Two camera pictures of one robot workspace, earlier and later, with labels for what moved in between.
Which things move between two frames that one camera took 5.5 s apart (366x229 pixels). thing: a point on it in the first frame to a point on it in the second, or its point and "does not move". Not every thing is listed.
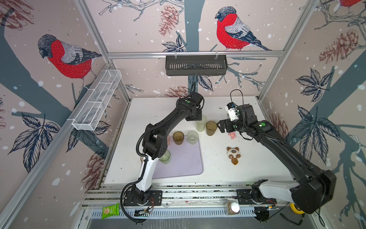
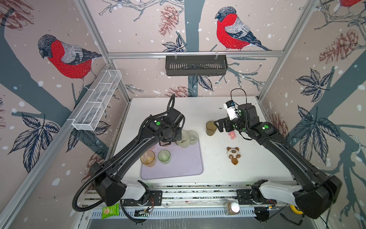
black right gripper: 228,122 does not move
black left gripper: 199,117 to 178,137
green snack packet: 110,210 does not move
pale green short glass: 192,137 does not move
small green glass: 166,159 does not move
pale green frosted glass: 201,124 to 185,141
